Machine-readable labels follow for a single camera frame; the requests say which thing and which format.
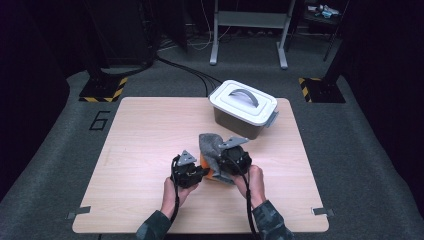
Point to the grey transparent storage box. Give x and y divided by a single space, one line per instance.
233 125

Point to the cluttered dark shelf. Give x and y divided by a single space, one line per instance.
321 11

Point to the grey towel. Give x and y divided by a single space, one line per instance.
210 146

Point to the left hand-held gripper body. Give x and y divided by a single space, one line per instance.
185 173

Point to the grey tape piece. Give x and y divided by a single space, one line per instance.
80 211
322 211

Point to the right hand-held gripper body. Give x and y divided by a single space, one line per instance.
236 160

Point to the grey metal stand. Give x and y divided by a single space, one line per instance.
250 19

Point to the person's right hand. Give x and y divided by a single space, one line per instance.
256 186

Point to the black striped stand base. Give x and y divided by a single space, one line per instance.
321 90
101 89

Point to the dark cabinet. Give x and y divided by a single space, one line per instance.
120 33

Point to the person's left hand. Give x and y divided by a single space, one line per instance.
173 196

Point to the orange plush toy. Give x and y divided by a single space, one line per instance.
206 165

